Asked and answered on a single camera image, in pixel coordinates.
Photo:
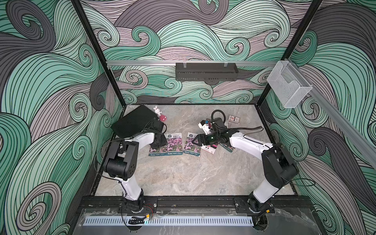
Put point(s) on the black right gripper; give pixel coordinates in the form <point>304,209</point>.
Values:
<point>200,137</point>

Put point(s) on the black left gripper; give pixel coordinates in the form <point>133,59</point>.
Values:
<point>164,142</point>

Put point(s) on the mixed daisy flower seed packet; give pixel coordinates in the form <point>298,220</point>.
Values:
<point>228,148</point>

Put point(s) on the pink cosmos seed packet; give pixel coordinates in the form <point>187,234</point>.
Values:
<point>189,147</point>
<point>157,151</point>
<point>174,144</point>

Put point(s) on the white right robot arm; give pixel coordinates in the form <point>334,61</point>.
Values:
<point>279,167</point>

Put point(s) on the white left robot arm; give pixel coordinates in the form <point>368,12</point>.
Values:
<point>121,163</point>

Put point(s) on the white rabbit figurine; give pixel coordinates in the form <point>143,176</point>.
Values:
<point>157,110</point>

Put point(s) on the black metal case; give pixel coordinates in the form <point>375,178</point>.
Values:
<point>133,122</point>

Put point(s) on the black wall tray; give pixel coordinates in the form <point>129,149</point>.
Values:
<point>206,72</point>

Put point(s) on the aluminium rail back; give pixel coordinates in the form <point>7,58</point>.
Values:
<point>113,63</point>

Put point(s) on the aluminium rail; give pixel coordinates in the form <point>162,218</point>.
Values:
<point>113,63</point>
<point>331,98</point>

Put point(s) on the clear acrylic wall holder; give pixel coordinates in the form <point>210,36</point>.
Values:
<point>288,83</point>

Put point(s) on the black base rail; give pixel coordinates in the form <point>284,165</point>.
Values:
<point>164,204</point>

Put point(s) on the white slotted cable duct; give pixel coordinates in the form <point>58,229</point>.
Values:
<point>171,221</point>

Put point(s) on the black corner frame post right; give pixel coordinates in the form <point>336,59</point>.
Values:
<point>302,26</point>

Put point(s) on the black corner frame post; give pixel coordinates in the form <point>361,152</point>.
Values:
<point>93,40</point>
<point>302,26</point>

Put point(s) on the black corner frame post left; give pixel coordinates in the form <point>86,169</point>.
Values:
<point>93,40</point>

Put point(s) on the aluminium rail right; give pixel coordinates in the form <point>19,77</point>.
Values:
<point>331,98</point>

